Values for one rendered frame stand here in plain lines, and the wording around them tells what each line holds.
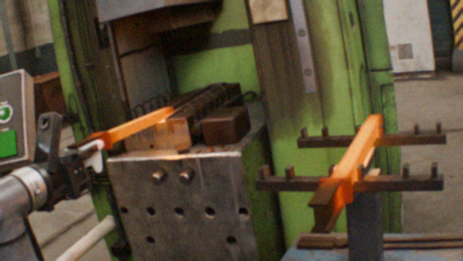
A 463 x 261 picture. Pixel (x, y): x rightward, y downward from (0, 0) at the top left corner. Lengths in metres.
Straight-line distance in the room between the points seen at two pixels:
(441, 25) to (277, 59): 5.83
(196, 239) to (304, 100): 0.45
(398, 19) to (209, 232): 5.37
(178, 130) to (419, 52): 5.36
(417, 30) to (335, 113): 5.14
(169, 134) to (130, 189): 0.18
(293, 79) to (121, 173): 0.50
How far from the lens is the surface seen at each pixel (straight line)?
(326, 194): 0.59
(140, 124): 1.05
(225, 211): 1.10
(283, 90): 1.17
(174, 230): 1.19
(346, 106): 1.16
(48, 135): 0.81
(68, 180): 0.82
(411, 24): 6.25
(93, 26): 1.39
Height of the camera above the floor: 1.22
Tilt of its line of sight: 15 degrees down
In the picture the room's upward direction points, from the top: 11 degrees counter-clockwise
